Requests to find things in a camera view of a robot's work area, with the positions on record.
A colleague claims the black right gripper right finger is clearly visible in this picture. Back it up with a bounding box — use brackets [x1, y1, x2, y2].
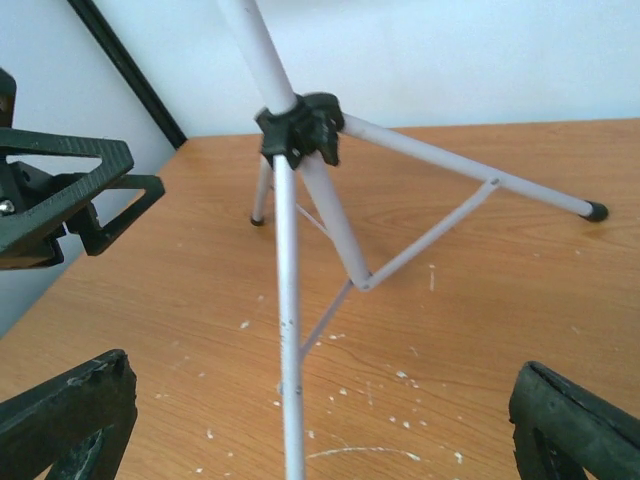
[508, 360, 640, 480]

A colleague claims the white tripod music stand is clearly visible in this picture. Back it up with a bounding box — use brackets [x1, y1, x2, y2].
[217, 0, 610, 480]

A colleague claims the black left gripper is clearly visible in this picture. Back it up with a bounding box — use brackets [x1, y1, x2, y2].
[1, 69, 165, 270]

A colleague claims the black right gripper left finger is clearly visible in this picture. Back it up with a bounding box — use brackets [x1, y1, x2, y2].
[1, 349, 138, 479]

